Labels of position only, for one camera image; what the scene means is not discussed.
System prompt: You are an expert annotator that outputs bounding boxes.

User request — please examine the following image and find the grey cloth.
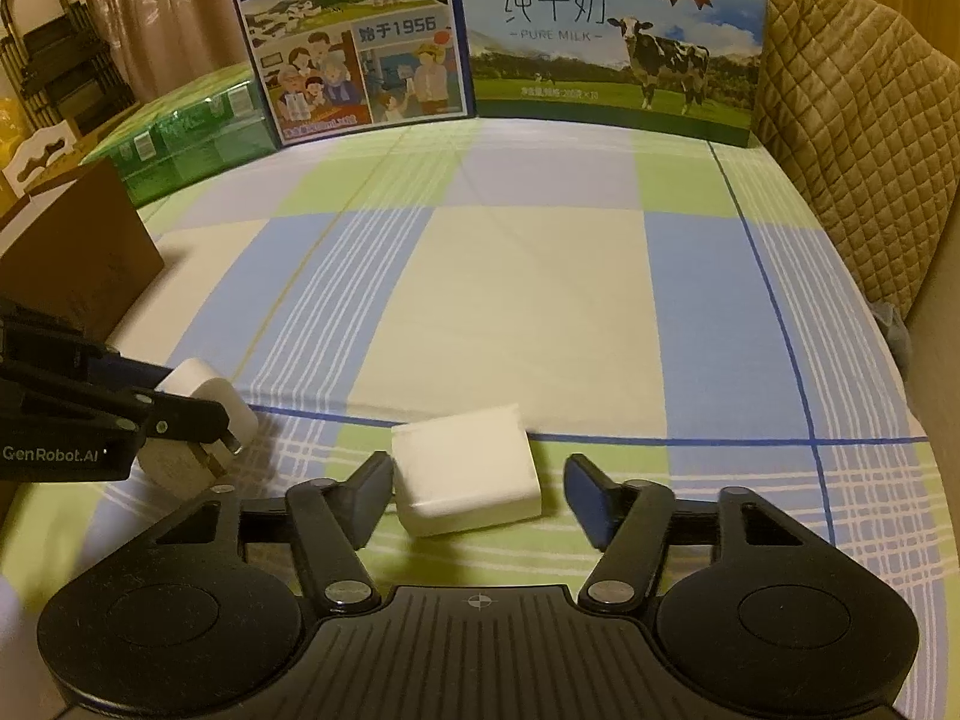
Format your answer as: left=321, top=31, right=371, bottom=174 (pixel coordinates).
left=874, top=302, right=912, bottom=368

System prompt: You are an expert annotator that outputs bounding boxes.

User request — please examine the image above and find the quilted beige chair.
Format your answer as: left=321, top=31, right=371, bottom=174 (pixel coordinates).
left=750, top=0, right=960, bottom=323

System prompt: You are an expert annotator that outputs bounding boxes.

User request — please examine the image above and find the beige curtain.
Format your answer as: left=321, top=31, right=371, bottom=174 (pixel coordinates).
left=75, top=0, right=252, bottom=102

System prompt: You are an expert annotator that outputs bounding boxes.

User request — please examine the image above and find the yellow plastic bag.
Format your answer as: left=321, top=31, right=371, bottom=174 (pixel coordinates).
left=0, top=94, right=31, bottom=158

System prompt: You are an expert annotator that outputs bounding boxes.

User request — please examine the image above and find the brown storage box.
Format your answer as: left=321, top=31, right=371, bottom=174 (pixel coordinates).
left=0, top=157, right=166, bottom=361

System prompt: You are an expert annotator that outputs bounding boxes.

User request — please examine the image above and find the white and brown cardboard box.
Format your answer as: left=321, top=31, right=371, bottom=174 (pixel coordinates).
left=0, top=122, right=102, bottom=230

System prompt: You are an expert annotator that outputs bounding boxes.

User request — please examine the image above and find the black folding rack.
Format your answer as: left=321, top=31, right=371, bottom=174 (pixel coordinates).
left=0, top=0, right=140, bottom=132

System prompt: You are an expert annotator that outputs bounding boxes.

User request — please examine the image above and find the light blue cow milk carton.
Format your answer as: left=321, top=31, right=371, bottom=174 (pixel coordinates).
left=456, top=0, right=772, bottom=149

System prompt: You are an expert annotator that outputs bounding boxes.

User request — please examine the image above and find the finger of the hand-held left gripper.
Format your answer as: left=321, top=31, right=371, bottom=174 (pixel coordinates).
left=90, top=386, right=231, bottom=442
left=86, top=349, right=177, bottom=395

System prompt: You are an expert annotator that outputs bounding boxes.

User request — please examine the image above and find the white charger block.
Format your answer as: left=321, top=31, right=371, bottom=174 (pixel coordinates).
left=391, top=403, right=542, bottom=539

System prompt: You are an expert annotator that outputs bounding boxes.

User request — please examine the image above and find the small white plug adapter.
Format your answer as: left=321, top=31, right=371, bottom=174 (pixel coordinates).
left=135, top=358, right=260, bottom=500

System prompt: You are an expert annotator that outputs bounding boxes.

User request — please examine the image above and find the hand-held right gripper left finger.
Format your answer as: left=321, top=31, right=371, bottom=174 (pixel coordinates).
left=139, top=452, right=396, bottom=612

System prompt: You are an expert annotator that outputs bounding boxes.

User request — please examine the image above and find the plaid tablecloth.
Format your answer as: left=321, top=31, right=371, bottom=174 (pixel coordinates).
left=0, top=116, right=938, bottom=616

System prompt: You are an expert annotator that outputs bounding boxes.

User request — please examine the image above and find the green wrapped carton pack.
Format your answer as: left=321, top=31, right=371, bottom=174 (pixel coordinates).
left=79, top=62, right=278, bottom=205

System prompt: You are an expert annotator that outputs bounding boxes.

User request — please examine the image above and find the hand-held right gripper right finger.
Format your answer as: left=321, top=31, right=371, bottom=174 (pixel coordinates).
left=562, top=452, right=822, bottom=608

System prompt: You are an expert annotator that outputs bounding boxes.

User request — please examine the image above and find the blue cartoon milk carton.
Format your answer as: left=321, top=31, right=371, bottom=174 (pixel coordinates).
left=225, top=0, right=477, bottom=149

